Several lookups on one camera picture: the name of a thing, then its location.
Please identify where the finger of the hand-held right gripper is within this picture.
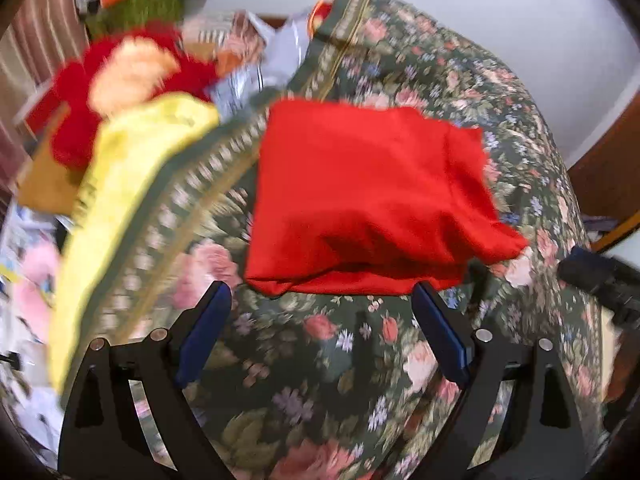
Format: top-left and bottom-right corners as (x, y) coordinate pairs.
(557, 246), (622, 297)

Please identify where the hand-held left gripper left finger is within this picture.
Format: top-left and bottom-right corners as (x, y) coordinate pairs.
(57, 280), (233, 480)

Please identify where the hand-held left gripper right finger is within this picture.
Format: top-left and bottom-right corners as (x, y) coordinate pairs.
(412, 281), (588, 480)

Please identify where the red garment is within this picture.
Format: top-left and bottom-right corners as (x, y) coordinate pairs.
(244, 99), (531, 297)

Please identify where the floral blanket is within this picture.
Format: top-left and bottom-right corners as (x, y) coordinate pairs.
(50, 0), (608, 480)

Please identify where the pink cloth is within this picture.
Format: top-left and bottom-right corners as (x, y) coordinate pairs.
(10, 240), (66, 306)

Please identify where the yellow cloth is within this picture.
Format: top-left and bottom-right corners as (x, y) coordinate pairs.
(47, 94), (221, 393)

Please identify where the brown cardboard box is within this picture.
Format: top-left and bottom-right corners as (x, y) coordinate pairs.
(17, 105), (86, 213)

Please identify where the red plush toy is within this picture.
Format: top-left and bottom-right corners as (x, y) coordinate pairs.
(25, 22), (221, 171)

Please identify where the white plastic bag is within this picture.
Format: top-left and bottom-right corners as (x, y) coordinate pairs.
(207, 7), (313, 121)

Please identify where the green fuzzy cloth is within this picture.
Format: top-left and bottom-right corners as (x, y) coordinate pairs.
(85, 0), (201, 36)

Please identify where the striped brown curtain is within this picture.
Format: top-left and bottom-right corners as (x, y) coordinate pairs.
(0, 0), (91, 126)

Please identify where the orange round object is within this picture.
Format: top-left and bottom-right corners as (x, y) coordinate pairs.
(309, 2), (334, 37)

